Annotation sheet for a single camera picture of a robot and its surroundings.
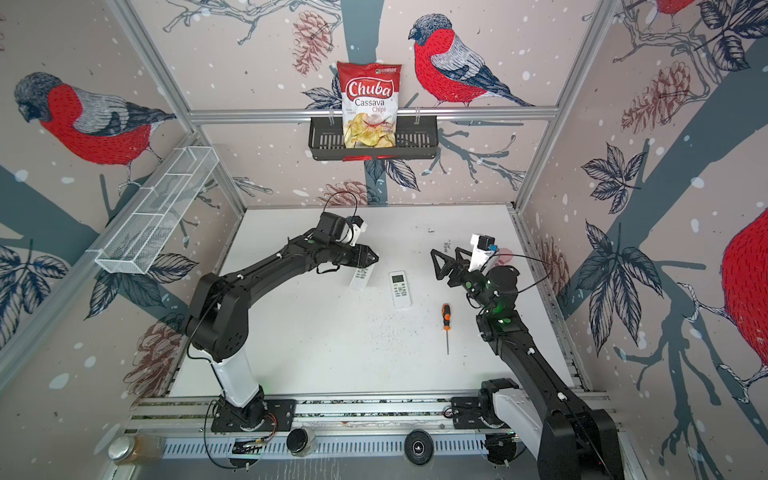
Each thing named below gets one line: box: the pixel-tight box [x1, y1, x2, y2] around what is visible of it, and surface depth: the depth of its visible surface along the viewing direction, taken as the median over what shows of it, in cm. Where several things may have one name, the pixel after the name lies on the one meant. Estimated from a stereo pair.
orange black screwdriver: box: [442, 303, 451, 355], surface depth 92 cm
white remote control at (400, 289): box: [388, 270, 412, 309], surface depth 97 cm
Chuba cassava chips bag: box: [337, 61, 402, 148], surface depth 86 cm
